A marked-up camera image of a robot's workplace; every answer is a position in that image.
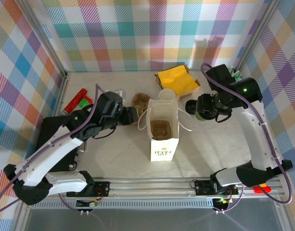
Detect brown pulp cup carrier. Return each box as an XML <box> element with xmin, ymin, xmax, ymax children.
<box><xmin>150</xmin><ymin>119</ymin><xmax>172</xmax><ymax>141</ymax></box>
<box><xmin>131</xmin><ymin>93</ymin><xmax>152</xmax><ymax>118</ymax></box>

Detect white paper takeout bag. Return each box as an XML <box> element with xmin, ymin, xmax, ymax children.
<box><xmin>137</xmin><ymin>98</ymin><xmax>195</xmax><ymax>162</ymax></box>

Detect yellow napkins in tray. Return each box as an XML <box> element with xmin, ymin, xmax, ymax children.
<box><xmin>154</xmin><ymin>64</ymin><xmax>201</xmax><ymax>101</ymax></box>

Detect red dotted cylinder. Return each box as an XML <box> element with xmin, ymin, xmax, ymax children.
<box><xmin>63</xmin><ymin>88</ymin><xmax>88</xmax><ymax>115</ymax></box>

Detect nested white green paper cups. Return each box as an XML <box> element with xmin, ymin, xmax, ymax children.
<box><xmin>158</xmin><ymin>88</ymin><xmax>176</xmax><ymax>101</ymax></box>

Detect yellow paper napkins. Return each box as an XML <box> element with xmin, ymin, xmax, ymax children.
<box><xmin>158</xmin><ymin>65</ymin><xmax>198</xmax><ymax>96</ymax></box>

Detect green white wrapped straws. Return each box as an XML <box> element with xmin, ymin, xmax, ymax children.
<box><xmin>230</xmin><ymin>66</ymin><xmax>243</xmax><ymax>80</ymax></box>

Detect small black connector board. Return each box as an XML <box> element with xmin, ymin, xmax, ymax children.
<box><xmin>213</xmin><ymin>197</ymin><xmax>231</xmax><ymax>210</ymax></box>
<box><xmin>76</xmin><ymin>199</ymin><xmax>100</xmax><ymax>208</ymax></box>

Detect red and yellow block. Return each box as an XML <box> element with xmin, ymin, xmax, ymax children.
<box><xmin>254</xmin><ymin>184</ymin><xmax>272</xmax><ymax>194</ymax></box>

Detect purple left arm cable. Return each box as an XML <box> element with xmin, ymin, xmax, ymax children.
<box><xmin>0</xmin><ymin>84</ymin><xmax>107</xmax><ymax>215</ymax></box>

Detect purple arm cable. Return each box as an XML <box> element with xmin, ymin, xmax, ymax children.
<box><xmin>0</xmin><ymin>84</ymin><xmax>107</xmax><ymax>215</ymax></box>
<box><xmin>200</xmin><ymin>63</ymin><xmax>294</xmax><ymax>212</ymax></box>

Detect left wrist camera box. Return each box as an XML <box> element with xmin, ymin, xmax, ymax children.
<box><xmin>113</xmin><ymin>89</ymin><xmax>128</xmax><ymax>100</ymax></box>

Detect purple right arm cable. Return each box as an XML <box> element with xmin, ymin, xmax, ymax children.
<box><xmin>200</xmin><ymin>63</ymin><xmax>294</xmax><ymax>212</ymax></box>

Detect aluminium mounting rail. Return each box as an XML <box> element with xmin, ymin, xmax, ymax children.
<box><xmin>19</xmin><ymin>177</ymin><xmax>284</xmax><ymax>200</ymax></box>

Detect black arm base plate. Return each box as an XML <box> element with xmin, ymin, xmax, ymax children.
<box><xmin>66</xmin><ymin>180</ymin><xmax>111</xmax><ymax>198</ymax></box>
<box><xmin>194</xmin><ymin>180</ymin><xmax>239</xmax><ymax>196</ymax></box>

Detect aluminium frame post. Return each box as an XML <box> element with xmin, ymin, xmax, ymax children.
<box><xmin>16</xmin><ymin>0</ymin><xmax>68</xmax><ymax>79</ymax></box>
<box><xmin>235</xmin><ymin>0</ymin><xmax>284</xmax><ymax>72</ymax></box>

